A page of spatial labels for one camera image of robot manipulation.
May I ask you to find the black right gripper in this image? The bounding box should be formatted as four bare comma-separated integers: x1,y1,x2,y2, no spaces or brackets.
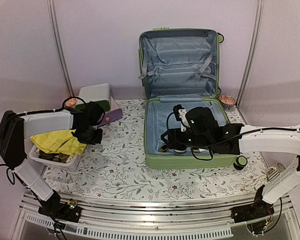
161,127,213,150

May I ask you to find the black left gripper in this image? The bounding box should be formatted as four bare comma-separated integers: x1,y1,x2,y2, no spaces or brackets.
78,123,104,145

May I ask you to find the yellow garment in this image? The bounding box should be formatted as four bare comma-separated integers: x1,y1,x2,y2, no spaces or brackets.
30,130,87,157

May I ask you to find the purple drawer box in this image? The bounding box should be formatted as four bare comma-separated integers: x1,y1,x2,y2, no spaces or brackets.
99,108,123,126

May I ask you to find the yellow black plaid cloth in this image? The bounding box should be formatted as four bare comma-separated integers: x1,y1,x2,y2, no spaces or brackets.
39,152,71,164

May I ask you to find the white green drawer box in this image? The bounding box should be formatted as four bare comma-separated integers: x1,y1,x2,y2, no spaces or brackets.
78,83,111,112

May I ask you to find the white perforated plastic basket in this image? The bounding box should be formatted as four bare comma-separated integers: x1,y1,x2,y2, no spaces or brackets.
28,145,81,171

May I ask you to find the green hard-shell suitcase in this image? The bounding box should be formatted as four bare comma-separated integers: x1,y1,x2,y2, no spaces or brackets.
138,28,248,170

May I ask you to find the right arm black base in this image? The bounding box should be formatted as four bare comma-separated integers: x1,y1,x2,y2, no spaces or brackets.
230,185,275,223

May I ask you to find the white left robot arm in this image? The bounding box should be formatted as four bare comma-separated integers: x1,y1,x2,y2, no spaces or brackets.
0,101,105,217

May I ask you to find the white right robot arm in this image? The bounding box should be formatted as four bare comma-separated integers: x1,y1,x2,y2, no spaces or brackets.
160,104,300,218

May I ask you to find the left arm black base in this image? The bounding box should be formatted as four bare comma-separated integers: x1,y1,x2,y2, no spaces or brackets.
38,191,83,223

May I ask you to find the black lidded round jar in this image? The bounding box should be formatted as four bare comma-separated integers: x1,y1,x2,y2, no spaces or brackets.
173,147,187,154

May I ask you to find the floral white table mat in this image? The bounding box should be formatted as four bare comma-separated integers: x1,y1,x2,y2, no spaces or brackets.
42,99,267,202

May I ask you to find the white ribbed round object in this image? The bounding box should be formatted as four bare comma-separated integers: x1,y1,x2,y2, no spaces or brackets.
266,162,286,182

